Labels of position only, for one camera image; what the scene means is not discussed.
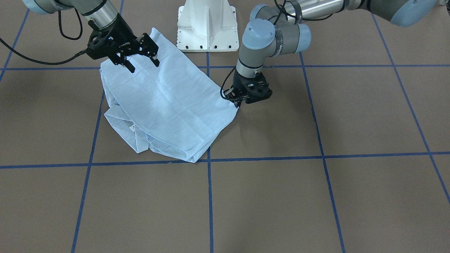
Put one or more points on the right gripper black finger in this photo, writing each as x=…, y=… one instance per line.
x=127, y=64
x=147, y=47

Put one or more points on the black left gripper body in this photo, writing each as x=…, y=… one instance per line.
x=239, y=83

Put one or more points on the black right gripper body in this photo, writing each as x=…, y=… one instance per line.
x=123, y=36

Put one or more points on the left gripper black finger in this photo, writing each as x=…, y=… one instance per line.
x=235, y=96

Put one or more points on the light blue button shirt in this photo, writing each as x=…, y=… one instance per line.
x=173, y=109

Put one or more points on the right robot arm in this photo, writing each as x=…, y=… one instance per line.
x=101, y=12

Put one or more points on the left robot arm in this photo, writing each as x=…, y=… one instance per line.
x=281, y=29

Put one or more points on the white camera post base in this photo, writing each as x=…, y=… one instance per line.
x=207, y=26

